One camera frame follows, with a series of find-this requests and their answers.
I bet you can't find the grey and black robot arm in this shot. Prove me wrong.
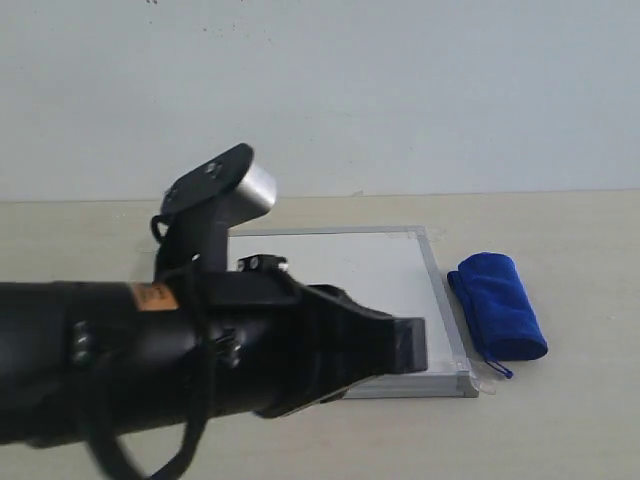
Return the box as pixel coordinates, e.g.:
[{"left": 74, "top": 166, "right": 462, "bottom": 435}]
[{"left": 1, "top": 255, "right": 428, "bottom": 448}]

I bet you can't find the blue cloth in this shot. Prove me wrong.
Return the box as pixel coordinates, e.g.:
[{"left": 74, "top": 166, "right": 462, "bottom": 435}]
[{"left": 447, "top": 252, "right": 549, "bottom": 379}]

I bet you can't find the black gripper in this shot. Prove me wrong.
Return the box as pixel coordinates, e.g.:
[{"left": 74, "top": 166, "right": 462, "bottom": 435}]
[{"left": 174, "top": 254, "right": 428, "bottom": 419}]

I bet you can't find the white board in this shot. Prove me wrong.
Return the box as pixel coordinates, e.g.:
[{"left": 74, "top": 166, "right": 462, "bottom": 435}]
[{"left": 229, "top": 226, "right": 479, "bottom": 399}]

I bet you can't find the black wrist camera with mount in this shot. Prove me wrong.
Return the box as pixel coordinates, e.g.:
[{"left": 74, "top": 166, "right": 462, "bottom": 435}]
[{"left": 150, "top": 143, "right": 277, "bottom": 278}]

